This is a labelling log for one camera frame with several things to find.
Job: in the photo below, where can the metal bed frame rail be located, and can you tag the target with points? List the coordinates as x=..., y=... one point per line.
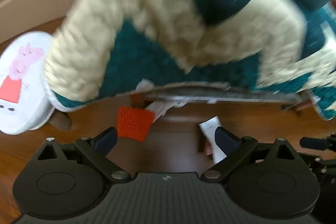
x=215, y=95

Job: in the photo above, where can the white paper wrapper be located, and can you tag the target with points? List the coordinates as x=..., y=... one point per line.
x=211, y=149

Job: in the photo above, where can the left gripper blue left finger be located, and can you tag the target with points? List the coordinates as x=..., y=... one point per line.
x=95, y=151

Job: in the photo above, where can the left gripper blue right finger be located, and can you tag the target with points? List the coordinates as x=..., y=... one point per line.
x=236, y=150

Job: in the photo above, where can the white Peppa Pig stool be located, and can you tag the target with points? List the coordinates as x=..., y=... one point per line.
x=24, y=102

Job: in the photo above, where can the teal white patchwork blanket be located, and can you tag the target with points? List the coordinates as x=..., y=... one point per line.
x=109, y=47

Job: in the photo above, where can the white tissue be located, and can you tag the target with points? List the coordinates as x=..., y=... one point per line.
x=159, y=108

